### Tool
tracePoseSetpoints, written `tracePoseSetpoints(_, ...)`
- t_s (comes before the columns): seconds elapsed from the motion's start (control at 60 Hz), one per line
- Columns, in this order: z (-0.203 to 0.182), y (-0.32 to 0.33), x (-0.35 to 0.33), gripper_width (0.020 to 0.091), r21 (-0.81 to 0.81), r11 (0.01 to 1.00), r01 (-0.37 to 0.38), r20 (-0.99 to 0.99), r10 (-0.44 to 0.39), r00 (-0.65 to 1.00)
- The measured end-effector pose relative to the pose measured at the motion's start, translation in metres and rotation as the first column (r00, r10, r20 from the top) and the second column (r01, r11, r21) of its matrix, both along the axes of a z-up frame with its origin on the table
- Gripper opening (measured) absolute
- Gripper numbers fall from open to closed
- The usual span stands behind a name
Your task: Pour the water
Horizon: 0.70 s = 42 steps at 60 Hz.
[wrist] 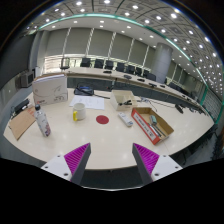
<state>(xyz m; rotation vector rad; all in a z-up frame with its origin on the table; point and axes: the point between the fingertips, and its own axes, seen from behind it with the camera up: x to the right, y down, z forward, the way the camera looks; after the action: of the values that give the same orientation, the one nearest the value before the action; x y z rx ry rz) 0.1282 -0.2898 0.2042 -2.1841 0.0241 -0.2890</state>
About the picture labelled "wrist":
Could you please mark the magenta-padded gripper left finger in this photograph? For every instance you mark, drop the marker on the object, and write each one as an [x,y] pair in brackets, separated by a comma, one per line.
[77,158]

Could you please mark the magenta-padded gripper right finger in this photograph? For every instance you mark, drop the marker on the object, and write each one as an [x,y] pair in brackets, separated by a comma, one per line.
[146,158]

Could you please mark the clear plastic water bottle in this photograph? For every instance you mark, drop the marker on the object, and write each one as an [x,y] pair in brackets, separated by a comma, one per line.
[42,122]

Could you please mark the open cardboard box red side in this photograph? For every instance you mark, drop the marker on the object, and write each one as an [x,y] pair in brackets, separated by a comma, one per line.
[145,128]

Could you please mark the white remote control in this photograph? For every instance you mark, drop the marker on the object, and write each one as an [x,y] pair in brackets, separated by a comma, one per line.
[125,119]

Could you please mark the flat round red coaster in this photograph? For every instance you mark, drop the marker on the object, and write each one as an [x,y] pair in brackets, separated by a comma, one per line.
[102,119]

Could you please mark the white printed paper sheet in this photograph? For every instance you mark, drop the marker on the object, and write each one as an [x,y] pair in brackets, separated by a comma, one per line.
[88,102]

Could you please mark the black tool in organizer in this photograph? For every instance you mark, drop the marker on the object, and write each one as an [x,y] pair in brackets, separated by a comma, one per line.
[125,103]

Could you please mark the beige desk organizer tray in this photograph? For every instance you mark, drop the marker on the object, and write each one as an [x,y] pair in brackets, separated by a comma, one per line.
[116,100]

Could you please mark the flat brown cardboard sheet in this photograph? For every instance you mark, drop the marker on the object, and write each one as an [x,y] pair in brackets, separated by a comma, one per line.
[21,123]

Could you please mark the black desk phone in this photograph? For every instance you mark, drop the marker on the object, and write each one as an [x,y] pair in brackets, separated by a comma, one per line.
[83,90]

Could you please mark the large white cardboard box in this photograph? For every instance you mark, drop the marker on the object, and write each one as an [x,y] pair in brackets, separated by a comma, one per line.
[50,89]

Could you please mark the black electronic device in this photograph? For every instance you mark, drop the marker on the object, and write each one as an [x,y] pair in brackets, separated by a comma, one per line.
[20,106]

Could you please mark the long curved conference desk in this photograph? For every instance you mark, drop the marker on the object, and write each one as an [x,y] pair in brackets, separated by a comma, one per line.
[96,73]

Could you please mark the grey old monitor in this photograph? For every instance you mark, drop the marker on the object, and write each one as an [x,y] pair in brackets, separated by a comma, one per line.
[26,79]

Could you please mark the row of black office chairs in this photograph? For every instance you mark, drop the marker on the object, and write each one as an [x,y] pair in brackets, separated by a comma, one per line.
[109,64]

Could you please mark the ceiling lights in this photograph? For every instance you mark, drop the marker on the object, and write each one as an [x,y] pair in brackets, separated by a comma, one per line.
[173,15]

